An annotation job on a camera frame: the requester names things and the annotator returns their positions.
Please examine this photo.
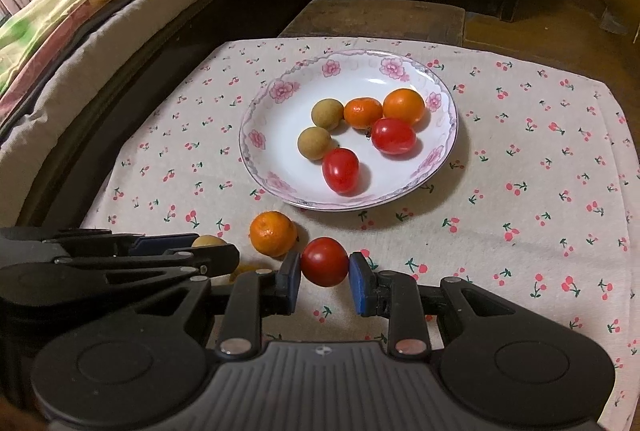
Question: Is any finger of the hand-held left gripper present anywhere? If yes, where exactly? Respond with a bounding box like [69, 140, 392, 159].
[102, 244, 241, 286]
[42, 231, 202, 262]

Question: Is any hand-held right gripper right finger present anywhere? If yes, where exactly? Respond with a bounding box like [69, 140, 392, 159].
[349, 252, 523, 358]

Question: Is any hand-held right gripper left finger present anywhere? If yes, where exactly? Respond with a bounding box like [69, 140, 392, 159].
[127, 253, 302, 358]

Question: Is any tan longan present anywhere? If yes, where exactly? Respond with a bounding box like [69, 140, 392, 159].
[310, 98, 346, 131]
[297, 126, 334, 160]
[191, 234, 228, 250]
[229, 264, 273, 284]

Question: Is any round red cherry tomato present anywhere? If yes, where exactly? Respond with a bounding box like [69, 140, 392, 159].
[300, 237, 350, 288]

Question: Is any oval red cherry tomato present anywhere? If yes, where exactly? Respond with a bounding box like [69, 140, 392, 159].
[366, 118, 417, 156]
[321, 148, 360, 196]

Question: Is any white floral rim plate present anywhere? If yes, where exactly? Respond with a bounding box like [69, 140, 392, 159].
[238, 48, 460, 212]

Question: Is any small orange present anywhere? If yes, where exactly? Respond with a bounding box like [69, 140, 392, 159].
[343, 96, 385, 130]
[383, 88, 426, 124]
[249, 211, 298, 258]

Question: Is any cherry print tablecloth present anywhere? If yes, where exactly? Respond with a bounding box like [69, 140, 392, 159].
[80, 36, 640, 431]

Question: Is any wooden stool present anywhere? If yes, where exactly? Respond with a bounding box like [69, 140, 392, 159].
[277, 0, 467, 48]

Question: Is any grey object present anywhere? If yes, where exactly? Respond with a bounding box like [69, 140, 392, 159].
[597, 5, 632, 36]

